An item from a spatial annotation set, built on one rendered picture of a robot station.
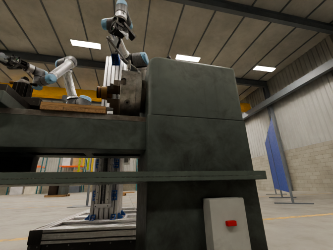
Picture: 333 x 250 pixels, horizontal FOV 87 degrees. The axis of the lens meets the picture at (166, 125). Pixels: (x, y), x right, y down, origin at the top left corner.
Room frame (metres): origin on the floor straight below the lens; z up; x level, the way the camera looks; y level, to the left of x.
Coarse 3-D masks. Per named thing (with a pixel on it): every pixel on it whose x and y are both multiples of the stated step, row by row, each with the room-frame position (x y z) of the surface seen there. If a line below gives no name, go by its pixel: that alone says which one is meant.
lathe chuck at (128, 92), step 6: (126, 72) 0.90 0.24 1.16; (132, 72) 0.92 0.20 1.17; (126, 78) 0.88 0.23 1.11; (132, 78) 0.89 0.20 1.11; (120, 84) 0.88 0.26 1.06; (126, 84) 0.88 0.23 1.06; (132, 84) 0.89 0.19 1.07; (120, 90) 0.88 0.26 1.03; (126, 90) 0.89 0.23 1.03; (132, 90) 0.90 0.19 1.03; (120, 96) 0.90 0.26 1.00; (126, 96) 0.91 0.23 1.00; (132, 96) 0.91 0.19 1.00; (120, 102) 0.92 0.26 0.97; (132, 102) 0.93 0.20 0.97; (120, 108) 0.95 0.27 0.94; (126, 108) 0.96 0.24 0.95; (132, 108) 0.96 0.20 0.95; (120, 114) 1.00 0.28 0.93; (126, 114) 1.00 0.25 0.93; (132, 114) 1.01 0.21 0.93
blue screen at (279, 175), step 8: (272, 120) 4.64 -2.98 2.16; (272, 128) 5.07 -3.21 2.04; (272, 136) 5.45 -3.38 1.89; (272, 144) 5.86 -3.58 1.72; (272, 152) 6.34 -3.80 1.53; (280, 152) 4.62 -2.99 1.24; (272, 160) 6.87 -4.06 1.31; (280, 160) 4.91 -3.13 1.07; (272, 168) 7.49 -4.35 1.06; (280, 168) 5.24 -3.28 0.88; (272, 176) 8.20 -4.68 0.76; (280, 176) 5.60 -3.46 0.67; (280, 184) 6.01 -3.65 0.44; (288, 184) 4.62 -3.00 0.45; (280, 192) 6.46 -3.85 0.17
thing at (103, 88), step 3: (99, 87) 0.96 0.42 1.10; (102, 87) 0.96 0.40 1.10; (105, 87) 0.97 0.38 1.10; (99, 90) 0.96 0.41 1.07; (102, 90) 0.96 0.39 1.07; (105, 90) 0.96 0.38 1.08; (99, 93) 0.96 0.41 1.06; (102, 93) 0.96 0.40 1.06; (105, 93) 0.97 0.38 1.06; (99, 96) 0.98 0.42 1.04; (102, 96) 0.98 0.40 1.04; (105, 96) 0.98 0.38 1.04; (108, 96) 1.00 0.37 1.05; (111, 96) 1.00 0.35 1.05; (105, 99) 1.01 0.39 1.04
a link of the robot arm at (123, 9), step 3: (117, 0) 0.83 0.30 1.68; (120, 0) 0.83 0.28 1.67; (123, 0) 0.83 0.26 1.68; (117, 3) 0.83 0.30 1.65; (120, 3) 0.83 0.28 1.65; (123, 3) 0.83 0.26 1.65; (126, 3) 0.85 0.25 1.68; (117, 6) 0.83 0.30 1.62; (120, 6) 0.83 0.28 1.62; (123, 6) 0.84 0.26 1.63; (126, 6) 0.85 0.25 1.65; (117, 9) 0.83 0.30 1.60; (120, 9) 0.83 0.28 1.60; (123, 9) 0.84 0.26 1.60; (126, 9) 0.86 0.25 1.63; (126, 12) 0.86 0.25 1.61; (126, 15) 0.87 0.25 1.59
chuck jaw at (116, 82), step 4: (116, 80) 0.89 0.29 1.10; (120, 80) 0.89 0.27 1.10; (124, 80) 0.89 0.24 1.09; (112, 84) 0.93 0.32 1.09; (116, 84) 0.89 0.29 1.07; (124, 84) 0.89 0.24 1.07; (108, 88) 0.95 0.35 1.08; (112, 88) 0.93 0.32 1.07; (116, 88) 0.92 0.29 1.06; (108, 92) 0.96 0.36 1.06; (112, 92) 0.97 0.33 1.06; (116, 92) 0.97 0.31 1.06
